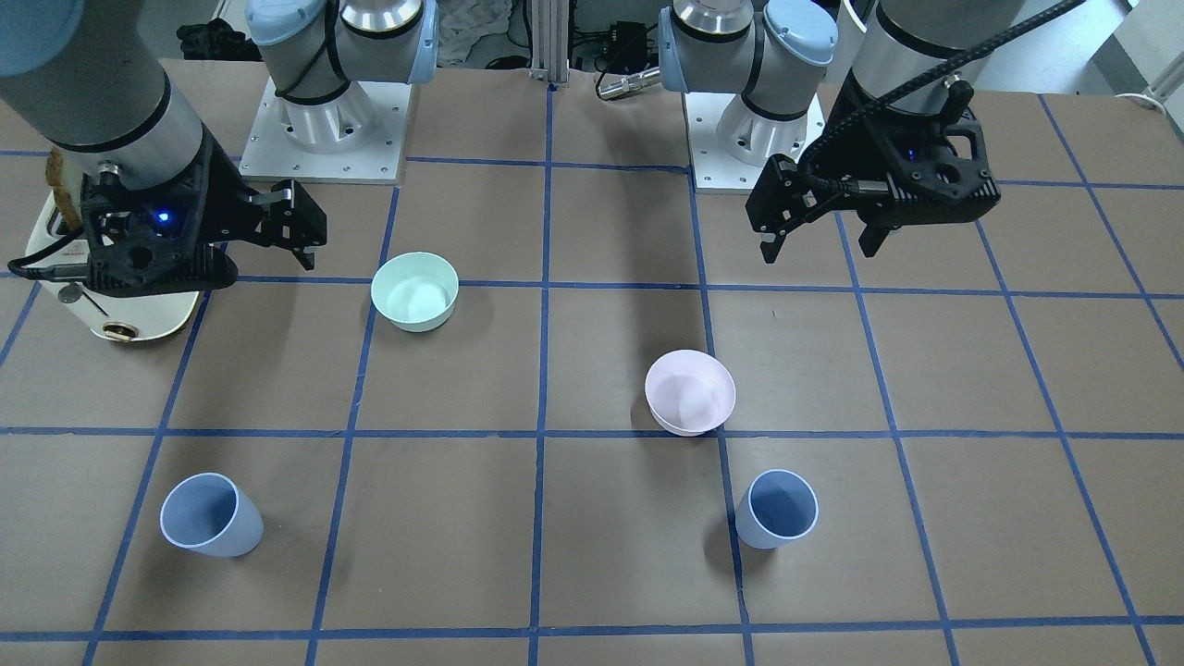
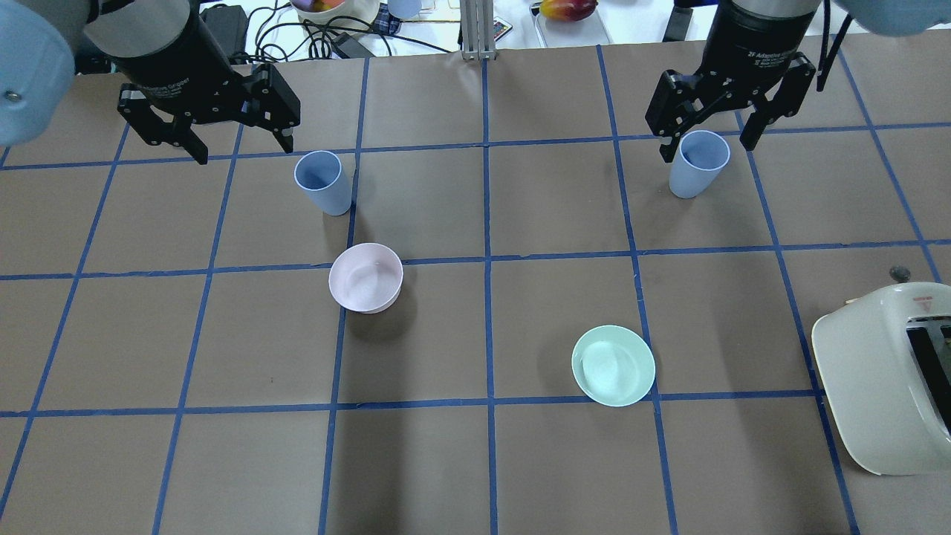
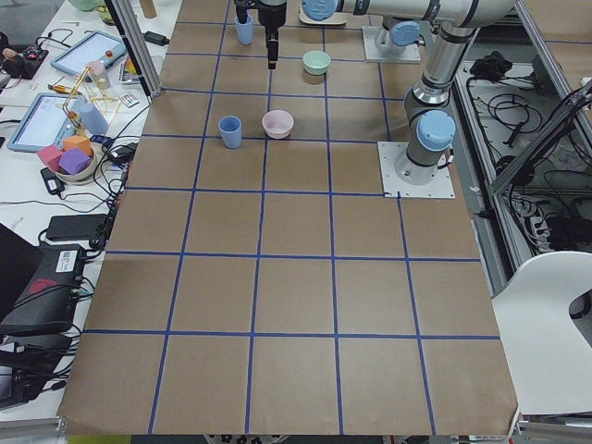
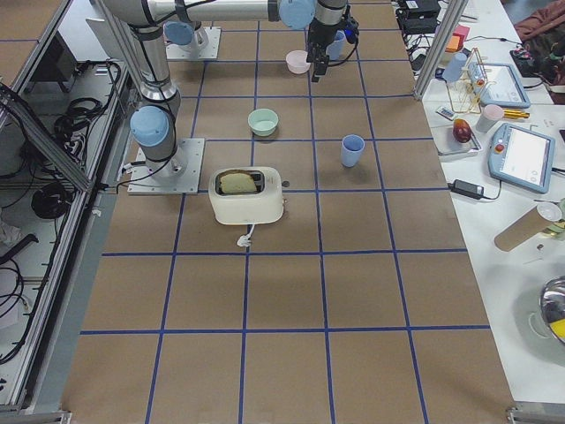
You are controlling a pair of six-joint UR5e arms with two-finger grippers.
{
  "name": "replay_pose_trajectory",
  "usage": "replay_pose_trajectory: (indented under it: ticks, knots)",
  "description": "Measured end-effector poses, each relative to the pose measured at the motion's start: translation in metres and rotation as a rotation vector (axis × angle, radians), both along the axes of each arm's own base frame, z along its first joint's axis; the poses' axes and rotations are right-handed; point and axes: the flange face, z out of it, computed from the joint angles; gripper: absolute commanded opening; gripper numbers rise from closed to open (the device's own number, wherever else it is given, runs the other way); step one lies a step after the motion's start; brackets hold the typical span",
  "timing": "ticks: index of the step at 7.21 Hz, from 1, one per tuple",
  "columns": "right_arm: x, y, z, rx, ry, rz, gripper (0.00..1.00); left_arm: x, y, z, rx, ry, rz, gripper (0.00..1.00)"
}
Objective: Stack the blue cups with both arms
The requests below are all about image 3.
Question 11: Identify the green bowl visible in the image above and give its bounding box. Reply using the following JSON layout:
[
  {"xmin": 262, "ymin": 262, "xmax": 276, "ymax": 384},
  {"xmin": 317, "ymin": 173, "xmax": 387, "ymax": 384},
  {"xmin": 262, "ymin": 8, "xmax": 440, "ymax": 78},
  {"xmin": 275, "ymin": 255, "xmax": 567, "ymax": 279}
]
[{"xmin": 302, "ymin": 50, "xmax": 331, "ymax": 76}]

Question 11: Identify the teach pendant tablet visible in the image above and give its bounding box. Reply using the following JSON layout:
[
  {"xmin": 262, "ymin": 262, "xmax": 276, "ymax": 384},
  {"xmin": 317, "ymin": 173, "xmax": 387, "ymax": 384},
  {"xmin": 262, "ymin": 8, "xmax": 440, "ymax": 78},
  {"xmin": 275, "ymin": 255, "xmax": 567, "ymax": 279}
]
[
  {"xmin": 7, "ymin": 92, "xmax": 87, "ymax": 153},
  {"xmin": 50, "ymin": 31, "xmax": 127, "ymax": 76}
]

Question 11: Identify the bowl of foam blocks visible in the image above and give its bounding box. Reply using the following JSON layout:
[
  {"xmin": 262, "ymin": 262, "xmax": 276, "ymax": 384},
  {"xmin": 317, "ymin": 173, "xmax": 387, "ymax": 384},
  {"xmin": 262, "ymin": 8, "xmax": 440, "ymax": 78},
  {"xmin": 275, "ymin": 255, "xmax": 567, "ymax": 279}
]
[{"xmin": 37, "ymin": 135, "xmax": 98, "ymax": 185}]

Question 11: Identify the gold wire rack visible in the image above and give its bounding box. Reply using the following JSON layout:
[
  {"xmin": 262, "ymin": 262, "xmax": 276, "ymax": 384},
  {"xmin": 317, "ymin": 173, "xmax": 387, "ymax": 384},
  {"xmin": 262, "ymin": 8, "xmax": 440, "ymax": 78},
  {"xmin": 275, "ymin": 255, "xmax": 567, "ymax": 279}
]
[{"xmin": 62, "ymin": 68, "xmax": 120, "ymax": 135}]

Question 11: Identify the black power adapter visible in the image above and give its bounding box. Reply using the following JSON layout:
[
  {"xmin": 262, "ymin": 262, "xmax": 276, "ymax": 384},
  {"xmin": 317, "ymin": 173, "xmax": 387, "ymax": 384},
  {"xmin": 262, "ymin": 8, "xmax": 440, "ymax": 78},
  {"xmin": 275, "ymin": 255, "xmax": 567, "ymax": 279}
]
[{"xmin": 45, "ymin": 214, "xmax": 106, "ymax": 241}]

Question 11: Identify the blue cup standing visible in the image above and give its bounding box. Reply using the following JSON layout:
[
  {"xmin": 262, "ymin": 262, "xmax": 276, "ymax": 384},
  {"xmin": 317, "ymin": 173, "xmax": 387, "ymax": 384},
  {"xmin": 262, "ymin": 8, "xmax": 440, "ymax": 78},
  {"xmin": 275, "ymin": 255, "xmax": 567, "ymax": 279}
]
[{"xmin": 218, "ymin": 116, "xmax": 242, "ymax": 149}]

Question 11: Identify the pink bowl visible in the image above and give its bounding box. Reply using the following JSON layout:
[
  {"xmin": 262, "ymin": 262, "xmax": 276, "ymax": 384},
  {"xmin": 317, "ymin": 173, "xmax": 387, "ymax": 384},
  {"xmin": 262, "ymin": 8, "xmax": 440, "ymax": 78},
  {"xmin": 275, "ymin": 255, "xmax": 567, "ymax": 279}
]
[{"xmin": 262, "ymin": 110, "xmax": 294, "ymax": 140}]

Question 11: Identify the pink tumbler cup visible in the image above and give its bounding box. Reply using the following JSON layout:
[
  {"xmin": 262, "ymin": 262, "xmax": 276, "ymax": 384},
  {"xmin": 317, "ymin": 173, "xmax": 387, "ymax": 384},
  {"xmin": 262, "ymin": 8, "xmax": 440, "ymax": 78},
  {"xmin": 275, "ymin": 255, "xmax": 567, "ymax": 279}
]
[{"xmin": 86, "ymin": 60, "xmax": 111, "ymax": 90}]

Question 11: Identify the black charger brick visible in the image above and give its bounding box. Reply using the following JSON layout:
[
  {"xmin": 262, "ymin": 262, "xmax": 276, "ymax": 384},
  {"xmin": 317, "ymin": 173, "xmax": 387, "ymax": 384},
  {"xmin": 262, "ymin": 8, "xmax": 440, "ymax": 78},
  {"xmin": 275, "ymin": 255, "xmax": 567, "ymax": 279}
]
[{"xmin": 142, "ymin": 31, "xmax": 170, "ymax": 46}]

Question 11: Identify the white chair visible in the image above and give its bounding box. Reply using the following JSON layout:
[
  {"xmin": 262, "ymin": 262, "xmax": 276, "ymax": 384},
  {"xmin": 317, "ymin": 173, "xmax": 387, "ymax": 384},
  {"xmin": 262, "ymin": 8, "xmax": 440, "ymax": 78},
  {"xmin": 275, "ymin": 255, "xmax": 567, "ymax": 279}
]
[{"xmin": 492, "ymin": 251, "xmax": 591, "ymax": 415}]

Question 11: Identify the teach pendant tablet far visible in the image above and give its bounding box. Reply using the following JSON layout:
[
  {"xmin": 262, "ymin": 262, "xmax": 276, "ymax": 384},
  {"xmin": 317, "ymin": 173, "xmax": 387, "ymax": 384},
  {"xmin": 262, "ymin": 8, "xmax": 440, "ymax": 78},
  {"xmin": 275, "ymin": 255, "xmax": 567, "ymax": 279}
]
[{"xmin": 50, "ymin": 31, "xmax": 127, "ymax": 76}]

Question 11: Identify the blue cup carried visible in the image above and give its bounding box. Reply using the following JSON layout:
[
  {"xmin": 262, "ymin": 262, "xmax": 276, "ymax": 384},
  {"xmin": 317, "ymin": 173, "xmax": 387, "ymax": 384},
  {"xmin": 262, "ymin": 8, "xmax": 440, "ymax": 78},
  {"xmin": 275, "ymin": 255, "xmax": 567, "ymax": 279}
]
[{"xmin": 234, "ymin": 15, "xmax": 253, "ymax": 45}]

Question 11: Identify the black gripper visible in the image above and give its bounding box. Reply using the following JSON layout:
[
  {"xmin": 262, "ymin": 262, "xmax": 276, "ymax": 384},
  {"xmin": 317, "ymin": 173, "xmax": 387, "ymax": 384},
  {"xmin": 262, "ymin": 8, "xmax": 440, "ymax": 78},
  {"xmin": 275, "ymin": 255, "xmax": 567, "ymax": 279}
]
[{"xmin": 258, "ymin": 0, "xmax": 287, "ymax": 70}]

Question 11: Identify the light blue cylinder cup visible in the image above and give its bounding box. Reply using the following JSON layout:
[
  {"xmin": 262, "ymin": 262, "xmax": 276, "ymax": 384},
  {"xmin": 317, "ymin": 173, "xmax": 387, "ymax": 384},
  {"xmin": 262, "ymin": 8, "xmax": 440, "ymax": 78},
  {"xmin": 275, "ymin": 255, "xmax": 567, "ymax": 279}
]
[{"xmin": 80, "ymin": 103, "xmax": 108, "ymax": 135}]

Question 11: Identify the teach pendant tablet near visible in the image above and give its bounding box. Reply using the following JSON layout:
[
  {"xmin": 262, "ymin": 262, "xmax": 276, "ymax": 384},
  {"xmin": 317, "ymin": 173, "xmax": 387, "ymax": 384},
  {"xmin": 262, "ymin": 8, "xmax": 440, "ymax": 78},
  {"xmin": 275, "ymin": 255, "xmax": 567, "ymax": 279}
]
[{"xmin": 7, "ymin": 92, "xmax": 87, "ymax": 153}]

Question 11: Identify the cardboard tube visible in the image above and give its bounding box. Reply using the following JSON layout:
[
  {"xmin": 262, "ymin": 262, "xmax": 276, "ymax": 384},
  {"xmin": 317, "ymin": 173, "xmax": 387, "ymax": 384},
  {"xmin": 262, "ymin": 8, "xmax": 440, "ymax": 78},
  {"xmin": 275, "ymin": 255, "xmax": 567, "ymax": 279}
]
[{"xmin": 140, "ymin": 0, "xmax": 157, "ymax": 19}]

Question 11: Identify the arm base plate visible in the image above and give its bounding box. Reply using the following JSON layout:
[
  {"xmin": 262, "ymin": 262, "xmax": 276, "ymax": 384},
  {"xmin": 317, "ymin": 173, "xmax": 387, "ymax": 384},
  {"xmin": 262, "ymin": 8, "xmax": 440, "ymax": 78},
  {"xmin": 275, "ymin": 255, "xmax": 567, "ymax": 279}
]
[
  {"xmin": 363, "ymin": 26, "xmax": 421, "ymax": 64},
  {"xmin": 377, "ymin": 142, "xmax": 455, "ymax": 199}
]

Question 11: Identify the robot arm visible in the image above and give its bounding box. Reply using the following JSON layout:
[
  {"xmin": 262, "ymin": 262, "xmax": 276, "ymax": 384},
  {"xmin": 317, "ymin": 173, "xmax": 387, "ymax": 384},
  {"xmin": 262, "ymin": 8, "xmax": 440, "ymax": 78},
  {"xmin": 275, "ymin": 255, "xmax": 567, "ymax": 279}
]
[
  {"xmin": 301, "ymin": 0, "xmax": 513, "ymax": 121},
  {"xmin": 376, "ymin": 16, "xmax": 420, "ymax": 50}
]

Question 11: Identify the aluminium frame post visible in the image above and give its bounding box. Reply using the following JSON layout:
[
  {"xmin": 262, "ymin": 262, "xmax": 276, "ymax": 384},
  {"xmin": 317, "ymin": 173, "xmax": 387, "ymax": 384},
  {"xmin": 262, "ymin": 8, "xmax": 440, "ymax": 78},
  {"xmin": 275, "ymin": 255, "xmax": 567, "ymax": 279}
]
[{"xmin": 105, "ymin": 0, "xmax": 162, "ymax": 98}]

